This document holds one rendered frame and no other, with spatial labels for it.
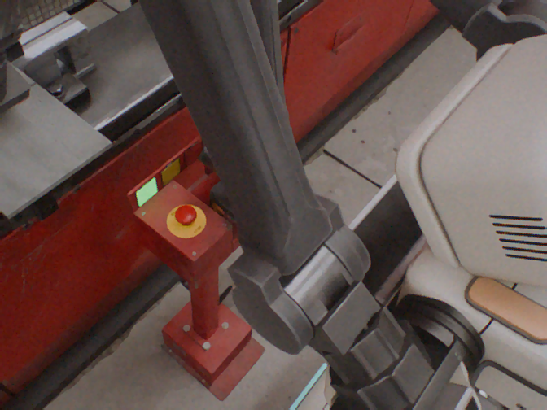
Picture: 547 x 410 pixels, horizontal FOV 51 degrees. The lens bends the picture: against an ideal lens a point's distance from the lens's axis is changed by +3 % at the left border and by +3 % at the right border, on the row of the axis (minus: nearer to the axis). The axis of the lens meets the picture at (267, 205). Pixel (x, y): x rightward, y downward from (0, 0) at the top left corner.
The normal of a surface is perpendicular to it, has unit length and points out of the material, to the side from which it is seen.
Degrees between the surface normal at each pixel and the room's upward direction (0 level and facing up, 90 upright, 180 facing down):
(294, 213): 63
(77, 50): 90
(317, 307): 37
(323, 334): 91
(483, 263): 90
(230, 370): 0
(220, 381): 0
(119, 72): 0
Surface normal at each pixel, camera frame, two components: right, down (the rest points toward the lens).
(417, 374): 0.58, -0.15
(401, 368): 0.39, 0.03
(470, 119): -0.47, -0.78
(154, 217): 0.07, -0.54
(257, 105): 0.71, 0.26
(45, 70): 0.76, 0.58
